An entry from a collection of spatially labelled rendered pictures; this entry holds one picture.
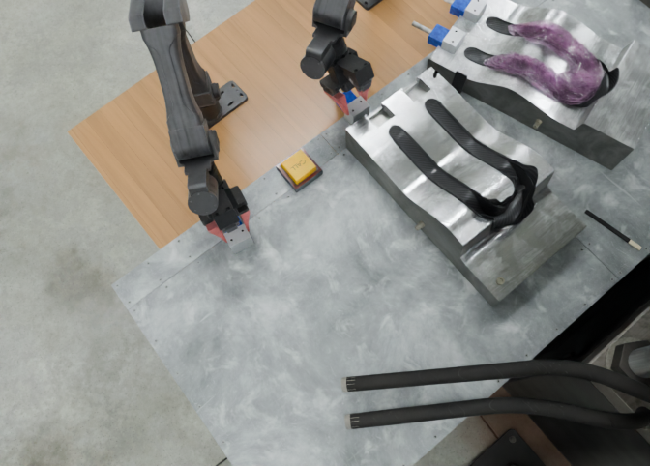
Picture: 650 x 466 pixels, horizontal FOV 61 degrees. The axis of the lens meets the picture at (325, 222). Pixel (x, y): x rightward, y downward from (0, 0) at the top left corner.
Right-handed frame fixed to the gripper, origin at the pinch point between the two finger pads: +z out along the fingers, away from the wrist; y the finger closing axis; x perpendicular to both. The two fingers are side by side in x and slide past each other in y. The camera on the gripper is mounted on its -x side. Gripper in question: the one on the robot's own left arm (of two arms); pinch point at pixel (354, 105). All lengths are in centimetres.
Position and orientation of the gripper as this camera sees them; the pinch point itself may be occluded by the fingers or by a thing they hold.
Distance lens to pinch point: 135.8
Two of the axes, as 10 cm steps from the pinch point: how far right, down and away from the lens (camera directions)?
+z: 3.3, 6.6, 6.7
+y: 8.0, -5.8, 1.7
